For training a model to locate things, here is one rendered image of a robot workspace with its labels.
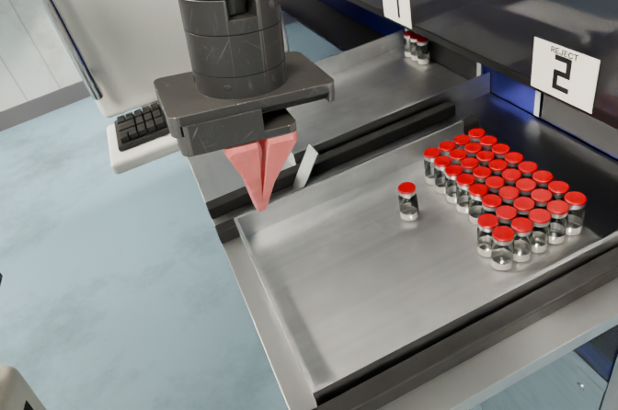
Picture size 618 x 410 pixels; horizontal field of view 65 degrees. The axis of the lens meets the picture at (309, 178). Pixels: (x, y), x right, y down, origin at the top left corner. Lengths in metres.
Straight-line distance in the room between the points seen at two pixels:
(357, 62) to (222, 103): 0.72
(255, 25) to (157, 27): 0.95
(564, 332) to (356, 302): 0.19
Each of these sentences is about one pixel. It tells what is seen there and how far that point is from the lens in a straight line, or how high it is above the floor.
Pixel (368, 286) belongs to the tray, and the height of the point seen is 0.88.
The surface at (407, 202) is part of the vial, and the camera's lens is 0.58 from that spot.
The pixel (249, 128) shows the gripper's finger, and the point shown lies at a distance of 0.29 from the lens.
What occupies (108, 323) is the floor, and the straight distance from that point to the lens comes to 1.96.
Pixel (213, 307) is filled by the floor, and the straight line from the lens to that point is 1.79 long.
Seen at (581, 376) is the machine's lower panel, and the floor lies 0.56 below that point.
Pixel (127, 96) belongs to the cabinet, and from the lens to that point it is 1.27.
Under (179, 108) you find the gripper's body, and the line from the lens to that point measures 0.29.
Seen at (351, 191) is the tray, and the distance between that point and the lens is 0.66.
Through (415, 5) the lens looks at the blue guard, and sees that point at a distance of 0.80.
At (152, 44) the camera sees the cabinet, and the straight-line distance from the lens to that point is 1.23.
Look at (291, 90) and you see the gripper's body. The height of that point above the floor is 1.17.
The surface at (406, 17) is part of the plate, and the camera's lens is 0.82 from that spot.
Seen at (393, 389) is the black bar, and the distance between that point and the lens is 0.46.
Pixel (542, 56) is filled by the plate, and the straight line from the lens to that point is 0.61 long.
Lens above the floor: 1.30
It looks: 37 degrees down
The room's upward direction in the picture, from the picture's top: 15 degrees counter-clockwise
